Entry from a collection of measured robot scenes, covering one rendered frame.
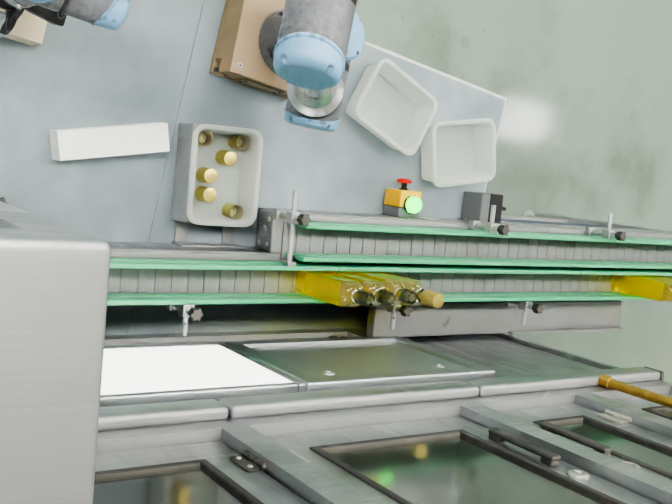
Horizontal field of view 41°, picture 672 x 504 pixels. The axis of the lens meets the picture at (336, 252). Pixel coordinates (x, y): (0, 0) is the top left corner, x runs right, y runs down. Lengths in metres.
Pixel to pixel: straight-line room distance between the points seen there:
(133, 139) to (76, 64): 0.19
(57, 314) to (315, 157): 1.74
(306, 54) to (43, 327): 0.97
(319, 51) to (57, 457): 1.00
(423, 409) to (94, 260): 1.18
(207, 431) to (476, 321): 1.20
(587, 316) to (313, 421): 1.43
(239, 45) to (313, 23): 0.58
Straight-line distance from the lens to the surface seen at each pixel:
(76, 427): 0.58
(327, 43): 1.47
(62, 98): 1.99
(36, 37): 1.90
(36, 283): 0.55
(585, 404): 1.95
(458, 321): 2.44
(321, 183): 2.27
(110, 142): 1.96
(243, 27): 2.05
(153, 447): 1.41
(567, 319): 2.74
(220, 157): 2.07
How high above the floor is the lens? 2.65
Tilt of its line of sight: 55 degrees down
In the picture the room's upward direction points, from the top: 104 degrees clockwise
